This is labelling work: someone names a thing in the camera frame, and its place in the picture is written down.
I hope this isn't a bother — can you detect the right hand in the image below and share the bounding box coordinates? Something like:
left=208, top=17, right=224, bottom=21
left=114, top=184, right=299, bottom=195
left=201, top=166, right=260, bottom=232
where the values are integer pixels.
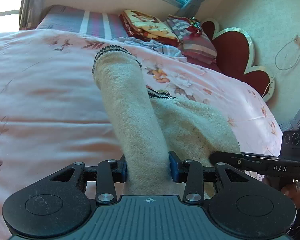
left=280, top=181, right=300, bottom=210

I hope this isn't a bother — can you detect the left grey curtain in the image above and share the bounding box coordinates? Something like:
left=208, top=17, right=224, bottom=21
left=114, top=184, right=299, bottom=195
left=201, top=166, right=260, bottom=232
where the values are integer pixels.
left=19, top=0, right=44, bottom=30

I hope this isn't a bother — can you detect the striped cream knit sweater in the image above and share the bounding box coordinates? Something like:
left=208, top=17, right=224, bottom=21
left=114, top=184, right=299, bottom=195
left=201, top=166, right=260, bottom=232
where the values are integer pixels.
left=92, top=45, right=240, bottom=195

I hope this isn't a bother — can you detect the pink floral bedsheet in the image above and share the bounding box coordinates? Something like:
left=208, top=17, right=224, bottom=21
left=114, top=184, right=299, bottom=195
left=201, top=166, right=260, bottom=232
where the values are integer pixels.
left=0, top=29, right=282, bottom=239

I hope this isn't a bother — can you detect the striped grey pink mattress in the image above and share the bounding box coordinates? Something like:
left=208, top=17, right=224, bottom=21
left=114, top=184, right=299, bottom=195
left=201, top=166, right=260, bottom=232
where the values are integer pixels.
left=37, top=5, right=128, bottom=40

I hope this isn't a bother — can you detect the white wall cable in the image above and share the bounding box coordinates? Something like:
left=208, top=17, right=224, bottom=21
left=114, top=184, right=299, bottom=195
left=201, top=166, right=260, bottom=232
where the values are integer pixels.
left=261, top=33, right=300, bottom=98

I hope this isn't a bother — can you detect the crumpled light blue cloth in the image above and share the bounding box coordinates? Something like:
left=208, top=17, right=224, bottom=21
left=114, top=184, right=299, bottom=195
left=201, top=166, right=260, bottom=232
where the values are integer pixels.
left=112, top=37, right=187, bottom=62

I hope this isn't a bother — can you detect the yellow red folded blanket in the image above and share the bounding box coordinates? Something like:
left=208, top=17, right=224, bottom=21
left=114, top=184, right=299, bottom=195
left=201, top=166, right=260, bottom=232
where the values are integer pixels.
left=119, top=10, right=180, bottom=47

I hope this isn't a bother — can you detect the striped pink grey pillow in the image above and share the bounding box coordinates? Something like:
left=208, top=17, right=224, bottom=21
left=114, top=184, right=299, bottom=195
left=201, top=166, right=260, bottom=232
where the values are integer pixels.
left=167, top=15, right=217, bottom=65

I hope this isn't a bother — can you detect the red white heart headboard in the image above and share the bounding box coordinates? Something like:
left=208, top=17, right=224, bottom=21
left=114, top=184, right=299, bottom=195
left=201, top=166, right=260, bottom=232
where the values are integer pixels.
left=201, top=18, right=275, bottom=102

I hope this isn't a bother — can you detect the red ribbon bow decoration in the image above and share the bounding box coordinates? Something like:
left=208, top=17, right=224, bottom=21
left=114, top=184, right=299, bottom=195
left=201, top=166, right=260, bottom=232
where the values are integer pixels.
left=185, top=17, right=203, bottom=37

